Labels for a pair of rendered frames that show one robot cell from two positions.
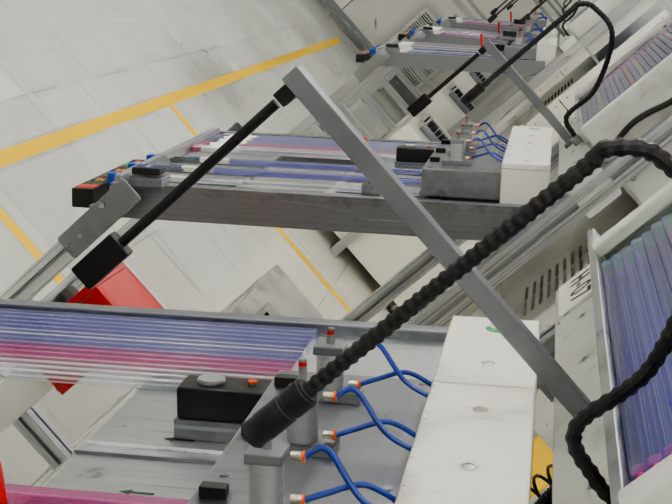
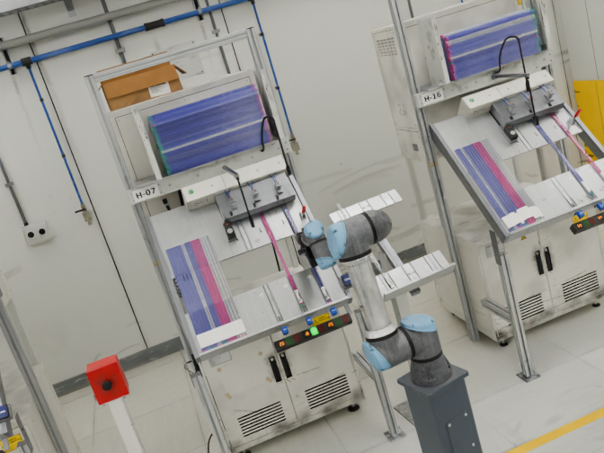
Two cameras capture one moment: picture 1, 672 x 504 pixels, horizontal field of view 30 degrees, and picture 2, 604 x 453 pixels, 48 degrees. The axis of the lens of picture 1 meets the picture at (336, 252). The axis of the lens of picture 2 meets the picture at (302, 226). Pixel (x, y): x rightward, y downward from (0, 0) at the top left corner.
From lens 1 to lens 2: 3.10 m
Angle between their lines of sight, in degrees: 94
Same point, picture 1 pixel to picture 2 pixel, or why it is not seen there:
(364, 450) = (251, 190)
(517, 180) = not seen: outside the picture
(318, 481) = (264, 189)
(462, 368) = (217, 187)
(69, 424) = not seen: outside the picture
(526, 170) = not seen: outside the picture
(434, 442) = (252, 177)
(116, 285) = (103, 364)
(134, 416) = (231, 252)
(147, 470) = (252, 234)
